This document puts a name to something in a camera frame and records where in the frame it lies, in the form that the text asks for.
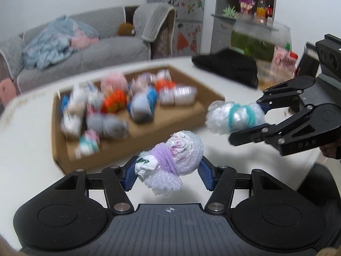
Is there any decorated refrigerator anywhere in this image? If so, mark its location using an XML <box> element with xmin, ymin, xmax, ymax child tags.
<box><xmin>147</xmin><ymin>0</ymin><xmax>205</xmax><ymax>57</ymax></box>

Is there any orange plastic bag bundle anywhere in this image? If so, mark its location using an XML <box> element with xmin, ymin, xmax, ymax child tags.
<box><xmin>101</xmin><ymin>89</ymin><xmax>127</xmax><ymax>114</ymax></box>

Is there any light blue crumpled blanket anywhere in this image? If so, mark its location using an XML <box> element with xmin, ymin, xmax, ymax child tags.
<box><xmin>22</xmin><ymin>16</ymin><xmax>100</xmax><ymax>70</ymax></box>

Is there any white mesh sock bundle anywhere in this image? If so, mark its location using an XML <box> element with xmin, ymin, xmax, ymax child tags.
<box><xmin>60</xmin><ymin>113</ymin><xmax>82</xmax><ymax>139</ymax></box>

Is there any brown plush toy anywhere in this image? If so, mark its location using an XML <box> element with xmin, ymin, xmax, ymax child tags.
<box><xmin>117</xmin><ymin>23</ymin><xmax>135</xmax><ymax>36</ymax></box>

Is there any grey sock bundle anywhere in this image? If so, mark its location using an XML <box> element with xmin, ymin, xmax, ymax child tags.
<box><xmin>86</xmin><ymin>113</ymin><xmax>129</xmax><ymax>139</ymax></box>

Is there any grey fabric sofa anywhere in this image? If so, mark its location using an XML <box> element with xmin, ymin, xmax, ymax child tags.
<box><xmin>1</xmin><ymin>2</ymin><xmax>176</xmax><ymax>93</ymax></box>

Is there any grey storage cabinet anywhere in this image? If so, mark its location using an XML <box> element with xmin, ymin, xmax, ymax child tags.
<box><xmin>210</xmin><ymin>0</ymin><xmax>276</xmax><ymax>52</ymax></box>

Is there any clear plastic wrapped bundle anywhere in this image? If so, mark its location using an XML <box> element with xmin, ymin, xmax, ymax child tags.
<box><xmin>158</xmin><ymin>86</ymin><xmax>197</xmax><ymax>106</ymax></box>

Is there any pink plastic chair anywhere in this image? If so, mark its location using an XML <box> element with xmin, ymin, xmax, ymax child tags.
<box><xmin>0</xmin><ymin>78</ymin><xmax>17</xmax><ymax>107</ymax></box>

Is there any glass fish tank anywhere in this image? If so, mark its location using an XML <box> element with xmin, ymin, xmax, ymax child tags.
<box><xmin>231</xmin><ymin>18</ymin><xmax>292</xmax><ymax>62</ymax></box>

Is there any pink fluffy bird toy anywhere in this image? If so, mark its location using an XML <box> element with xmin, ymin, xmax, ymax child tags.
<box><xmin>101</xmin><ymin>73</ymin><xmax>128</xmax><ymax>93</ymax></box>

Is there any blue white sock bundle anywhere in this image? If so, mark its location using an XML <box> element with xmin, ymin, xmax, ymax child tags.
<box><xmin>127</xmin><ymin>86</ymin><xmax>158</xmax><ymax>123</ymax></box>

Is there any purple-banded bubble wrap bundle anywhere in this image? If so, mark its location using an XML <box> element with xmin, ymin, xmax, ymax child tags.
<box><xmin>134</xmin><ymin>131</ymin><xmax>204</xmax><ymax>198</ymax></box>

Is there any teal-banded plastic bundle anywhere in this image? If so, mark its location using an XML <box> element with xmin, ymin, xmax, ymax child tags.
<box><xmin>205</xmin><ymin>100</ymin><xmax>265</xmax><ymax>135</ymax></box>

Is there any black knit hat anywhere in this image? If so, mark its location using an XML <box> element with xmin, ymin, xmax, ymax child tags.
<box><xmin>191</xmin><ymin>48</ymin><xmax>258</xmax><ymax>89</ymax></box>

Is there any brown cardboard box tray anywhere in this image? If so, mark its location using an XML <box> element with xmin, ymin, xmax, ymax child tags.
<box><xmin>51</xmin><ymin>64</ymin><xmax>225</xmax><ymax>174</ymax></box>

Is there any teal pink white sock bundle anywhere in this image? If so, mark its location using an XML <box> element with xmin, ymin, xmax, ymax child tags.
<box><xmin>75</xmin><ymin>129</ymin><xmax>100</xmax><ymax>159</ymax></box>

